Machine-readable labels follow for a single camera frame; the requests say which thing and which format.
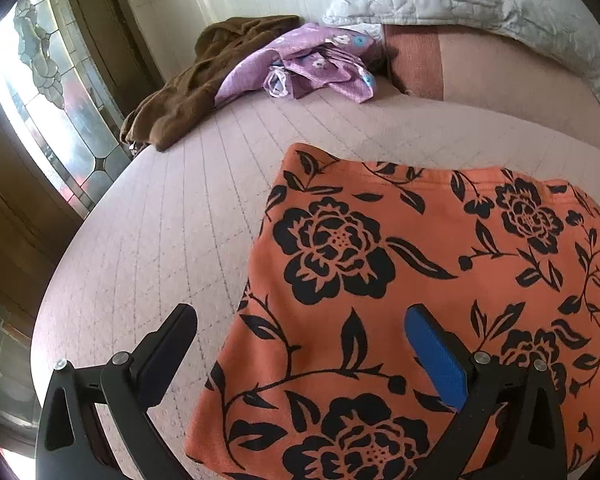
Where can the brown fleece robe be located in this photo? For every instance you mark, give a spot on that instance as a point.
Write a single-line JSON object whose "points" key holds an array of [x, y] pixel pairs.
{"points": [[190, 85]]}

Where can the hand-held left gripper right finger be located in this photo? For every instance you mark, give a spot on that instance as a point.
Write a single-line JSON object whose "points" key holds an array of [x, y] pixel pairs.
{"points": [[437, 360]]}

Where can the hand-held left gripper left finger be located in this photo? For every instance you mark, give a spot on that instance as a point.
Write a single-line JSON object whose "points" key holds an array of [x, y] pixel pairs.
{"points": [[165, 355]]}

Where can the orange black floral dress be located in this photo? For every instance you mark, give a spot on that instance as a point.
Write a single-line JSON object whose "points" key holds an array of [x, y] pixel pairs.
{"points": [[380, 240]]}

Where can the purple floral garment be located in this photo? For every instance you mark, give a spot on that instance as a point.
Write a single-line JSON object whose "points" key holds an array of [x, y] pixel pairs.
{"points": [[320, 65]]}

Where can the pink quilted bed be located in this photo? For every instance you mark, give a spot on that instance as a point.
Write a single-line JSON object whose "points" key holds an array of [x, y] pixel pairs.
{"points": [[155, 240]]}

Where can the wooden stained glass door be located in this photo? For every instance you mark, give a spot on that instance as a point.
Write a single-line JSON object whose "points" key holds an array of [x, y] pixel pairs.
{"points": [[40, 170]]}

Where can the pink bolster cushion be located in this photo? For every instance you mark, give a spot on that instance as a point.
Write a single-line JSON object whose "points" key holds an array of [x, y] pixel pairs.
{"points": [[480, 70]]}

